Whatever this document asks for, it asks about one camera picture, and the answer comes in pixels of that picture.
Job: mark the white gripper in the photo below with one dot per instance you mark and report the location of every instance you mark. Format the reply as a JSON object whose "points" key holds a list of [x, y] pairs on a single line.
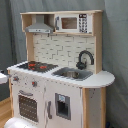
{"points": [[4, 78]]}

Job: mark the white oven door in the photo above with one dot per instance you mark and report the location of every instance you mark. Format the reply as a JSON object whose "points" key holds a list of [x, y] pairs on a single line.
{"points": [[28, 105]]}

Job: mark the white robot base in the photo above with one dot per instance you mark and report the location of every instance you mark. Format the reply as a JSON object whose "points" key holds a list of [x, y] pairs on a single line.
{"points": [[18, 123]]}

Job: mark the wooden toy kitchen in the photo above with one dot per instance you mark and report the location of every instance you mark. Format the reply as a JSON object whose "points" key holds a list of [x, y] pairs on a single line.
{"points": [[73, 50]]}

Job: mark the left red stove knob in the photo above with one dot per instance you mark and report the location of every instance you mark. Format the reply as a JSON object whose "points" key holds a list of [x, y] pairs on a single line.
{"points": [[15, 78]]}

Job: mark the red stove knob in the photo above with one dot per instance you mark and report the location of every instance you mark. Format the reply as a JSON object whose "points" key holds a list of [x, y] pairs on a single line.
{"points": [[15, 78], [34, 83]]}

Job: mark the black toy stovetop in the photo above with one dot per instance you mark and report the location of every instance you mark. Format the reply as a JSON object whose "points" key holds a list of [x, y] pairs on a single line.
{"points": [[38, 66]]}

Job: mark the right red stove knob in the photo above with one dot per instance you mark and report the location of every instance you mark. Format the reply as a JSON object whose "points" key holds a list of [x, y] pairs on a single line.
{"points": [[34, 83]]}

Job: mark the grey range hood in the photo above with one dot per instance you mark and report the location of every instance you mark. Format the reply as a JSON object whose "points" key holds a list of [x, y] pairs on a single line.
{"points": [[39, 25]]}

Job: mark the white cabinet door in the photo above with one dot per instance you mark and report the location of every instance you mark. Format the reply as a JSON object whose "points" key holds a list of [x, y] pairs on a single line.
{"points": [[64, 107]]}

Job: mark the grey toy sink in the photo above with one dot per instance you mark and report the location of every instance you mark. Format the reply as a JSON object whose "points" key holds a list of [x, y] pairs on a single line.
{"points": [[73, 74]]}

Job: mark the toy microwave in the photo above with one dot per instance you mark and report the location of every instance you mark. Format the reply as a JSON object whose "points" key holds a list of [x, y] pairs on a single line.
{"points": [[76, 23]]}

